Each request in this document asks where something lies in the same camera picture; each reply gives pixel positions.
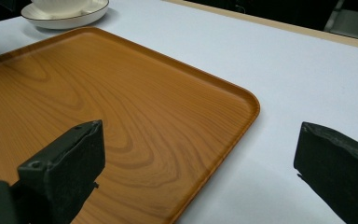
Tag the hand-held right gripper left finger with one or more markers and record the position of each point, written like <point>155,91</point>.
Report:
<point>65,168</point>

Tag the grey metal stand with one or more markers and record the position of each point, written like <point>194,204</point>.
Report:
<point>352,20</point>

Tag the white cup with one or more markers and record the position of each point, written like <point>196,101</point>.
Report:
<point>60,6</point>

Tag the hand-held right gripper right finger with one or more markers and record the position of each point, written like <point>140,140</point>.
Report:
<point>338,168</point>

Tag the wooden tray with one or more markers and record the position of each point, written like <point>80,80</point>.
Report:
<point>105,109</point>

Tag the white saucer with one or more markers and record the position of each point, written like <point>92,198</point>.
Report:
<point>71,18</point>

